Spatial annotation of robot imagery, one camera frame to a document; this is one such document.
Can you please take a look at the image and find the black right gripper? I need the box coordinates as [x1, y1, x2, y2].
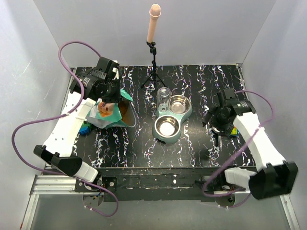
[202, 103, 235, 137]

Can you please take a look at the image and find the silver metal scoop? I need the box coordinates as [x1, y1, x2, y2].
[212, 126, 223, 149]

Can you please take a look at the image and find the green pet food bag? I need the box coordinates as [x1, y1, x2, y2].
[86, 89, 137, 129]

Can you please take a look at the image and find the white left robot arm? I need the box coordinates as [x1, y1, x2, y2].
[34, 57, 122, 192]

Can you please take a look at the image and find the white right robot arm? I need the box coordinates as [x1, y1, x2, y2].
[202, 89, 298, 200]

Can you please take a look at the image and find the teal double pet bowl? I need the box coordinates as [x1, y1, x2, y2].
[152, 87, 192, 144]

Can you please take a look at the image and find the blue yellow small toy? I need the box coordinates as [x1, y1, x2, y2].
[229, 127, 240, 137]

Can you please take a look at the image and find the green toy block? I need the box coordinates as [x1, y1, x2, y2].
[82, 121, 91, 128]

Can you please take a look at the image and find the blue toy block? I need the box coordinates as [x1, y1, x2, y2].
[79, 126, 91, 136]

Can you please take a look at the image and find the black tripod stand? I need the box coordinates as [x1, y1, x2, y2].
[141, 42, 166, 88]

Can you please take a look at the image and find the beige microphone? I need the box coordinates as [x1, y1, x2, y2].
[146, 4, 161, 43]

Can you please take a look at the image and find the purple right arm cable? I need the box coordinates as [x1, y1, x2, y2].
[201, 90, 274, 208]

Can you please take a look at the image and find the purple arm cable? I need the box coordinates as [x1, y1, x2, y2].
[11, 41, 119, 217]
[201, 90, 274, 208]

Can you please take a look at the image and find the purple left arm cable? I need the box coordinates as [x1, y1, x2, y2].
[11, 41, 119, 217]

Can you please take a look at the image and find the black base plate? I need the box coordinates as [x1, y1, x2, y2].
[74, 167, 238, 202]

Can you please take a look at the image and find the aluminium rail frame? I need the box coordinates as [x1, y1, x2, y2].
[21, 175, 300, 230]

